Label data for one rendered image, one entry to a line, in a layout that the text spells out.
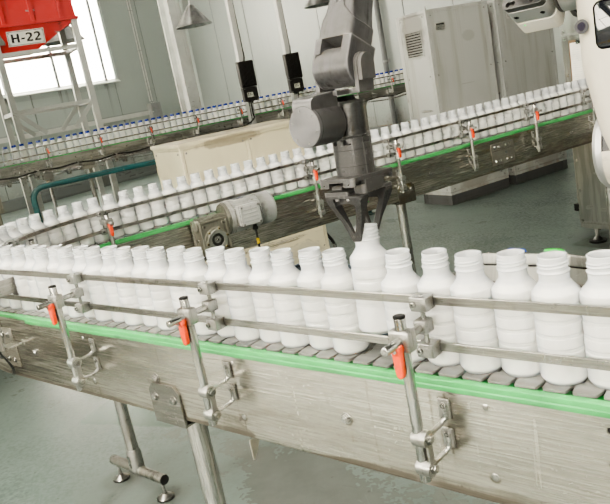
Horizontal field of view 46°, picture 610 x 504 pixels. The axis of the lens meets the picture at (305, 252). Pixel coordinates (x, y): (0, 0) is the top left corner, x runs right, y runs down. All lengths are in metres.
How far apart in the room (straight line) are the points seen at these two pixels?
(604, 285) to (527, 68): 7.15
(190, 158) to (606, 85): 4.11
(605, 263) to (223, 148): 4.63
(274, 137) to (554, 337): 4.75
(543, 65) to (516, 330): 7.29
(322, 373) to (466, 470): 0.27
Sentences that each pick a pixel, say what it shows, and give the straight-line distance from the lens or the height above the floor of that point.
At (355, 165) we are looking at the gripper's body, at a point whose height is 1.30.
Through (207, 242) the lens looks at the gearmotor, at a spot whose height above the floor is 0.92.
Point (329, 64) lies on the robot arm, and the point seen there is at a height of 1.44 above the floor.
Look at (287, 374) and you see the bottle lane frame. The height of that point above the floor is 0.96.
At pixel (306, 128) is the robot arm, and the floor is 1.36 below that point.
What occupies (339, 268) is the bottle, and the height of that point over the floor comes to 1.14.
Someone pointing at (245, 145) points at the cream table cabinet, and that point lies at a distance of 5.46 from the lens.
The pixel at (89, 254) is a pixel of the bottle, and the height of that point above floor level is 1.15.
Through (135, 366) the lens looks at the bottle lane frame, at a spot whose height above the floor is 0.92.
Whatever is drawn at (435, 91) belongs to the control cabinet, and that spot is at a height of 1.12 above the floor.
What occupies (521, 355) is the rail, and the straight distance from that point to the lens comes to 0.97.
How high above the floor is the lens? 1.42
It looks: 13 degrees down
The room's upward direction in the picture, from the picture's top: 11 degrees counter-clockwise
